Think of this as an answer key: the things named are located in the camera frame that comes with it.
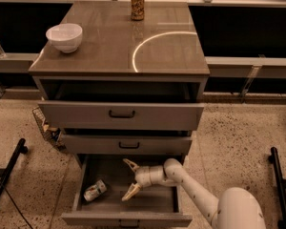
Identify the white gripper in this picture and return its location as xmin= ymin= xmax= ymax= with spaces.
xmin=122 ymin=158 xmax=165 ymax=201

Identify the green white 7up can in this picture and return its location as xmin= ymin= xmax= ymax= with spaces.
xmin=83 ymin=179 xmax=107 ymax=201

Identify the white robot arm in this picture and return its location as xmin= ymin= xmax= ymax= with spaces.
xmin=122 ymin=158 xmax=266 ymax=229

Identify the grey open bottom drawer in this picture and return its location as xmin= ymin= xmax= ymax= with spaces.
xmin=62 ymin=155 xmax=193 ymax=228

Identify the grey middle drawer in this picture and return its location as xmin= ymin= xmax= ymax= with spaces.
xmin=62 ymin=135 xmax=192 ymax=155

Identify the grey top drawer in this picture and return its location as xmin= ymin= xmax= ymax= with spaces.
xmin=39 ymin=101 xmax=204 ymax=131

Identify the brown patterned soda can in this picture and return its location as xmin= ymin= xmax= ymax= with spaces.
xmin=131 ymin=0 xmax=145 ymax=21

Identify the grey cabinet with brown top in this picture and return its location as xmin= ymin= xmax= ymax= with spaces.
xmin=28 ymin=0 xmax=211 ymax=164

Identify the black stand leg left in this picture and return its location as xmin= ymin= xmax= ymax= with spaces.
xmin=0 ymin=138 xmax=29 ymax=197

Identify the black stand leg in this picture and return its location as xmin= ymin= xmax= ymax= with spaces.
xmin=0 ymin=138 xmax=29 ymax=197
xmin=268 ymin=147 xmax=286 ymax=229

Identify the white ceramic bowl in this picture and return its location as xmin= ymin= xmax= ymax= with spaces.
xmin=46 ymin=23 xmax=83 ymax=53

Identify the black stand leg right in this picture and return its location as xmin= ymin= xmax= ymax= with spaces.
xmin=268 ymin=147 xmax=286 ymax=229

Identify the wire basket beside cabinet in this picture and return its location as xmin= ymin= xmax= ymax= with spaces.
xmin=32 ymin=107 xmax=66 ymax=152

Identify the black floor cable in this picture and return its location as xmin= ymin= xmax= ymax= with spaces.
xmin=0 ymin=175 xmax=34 ymax=229

